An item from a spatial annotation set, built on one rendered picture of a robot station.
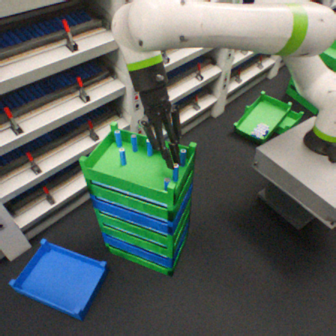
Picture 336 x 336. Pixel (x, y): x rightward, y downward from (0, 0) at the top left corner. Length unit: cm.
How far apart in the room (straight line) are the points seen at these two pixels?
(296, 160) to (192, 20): 74
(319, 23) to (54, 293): 123
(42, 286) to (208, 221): 75
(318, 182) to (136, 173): 64
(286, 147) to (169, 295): 74
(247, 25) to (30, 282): 118
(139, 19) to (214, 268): 99
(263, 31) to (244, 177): 100
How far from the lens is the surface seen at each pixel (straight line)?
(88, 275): 129
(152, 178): 89
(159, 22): 60
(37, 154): 123
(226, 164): 164
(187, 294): 123
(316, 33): 82
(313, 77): 120
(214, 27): 66
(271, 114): 194
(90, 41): 112
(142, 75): 73
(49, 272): 134
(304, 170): 117
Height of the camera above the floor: 115
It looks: 46 degrees down
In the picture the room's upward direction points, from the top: straight up
